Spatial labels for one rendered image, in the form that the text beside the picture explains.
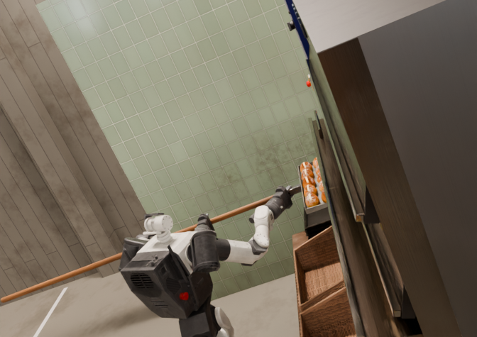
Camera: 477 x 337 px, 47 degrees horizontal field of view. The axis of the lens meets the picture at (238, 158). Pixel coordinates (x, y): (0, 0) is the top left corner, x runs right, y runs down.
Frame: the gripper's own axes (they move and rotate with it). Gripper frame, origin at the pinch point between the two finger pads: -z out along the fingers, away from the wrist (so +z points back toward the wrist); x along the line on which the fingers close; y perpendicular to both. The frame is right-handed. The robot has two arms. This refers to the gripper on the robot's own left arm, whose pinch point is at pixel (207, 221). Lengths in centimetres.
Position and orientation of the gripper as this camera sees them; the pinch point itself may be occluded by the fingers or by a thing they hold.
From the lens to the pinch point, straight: 287.1
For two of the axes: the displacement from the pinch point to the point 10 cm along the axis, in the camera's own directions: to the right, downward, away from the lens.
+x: 3.9, 8.7, 3.0
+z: -1.5, 3.8, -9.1
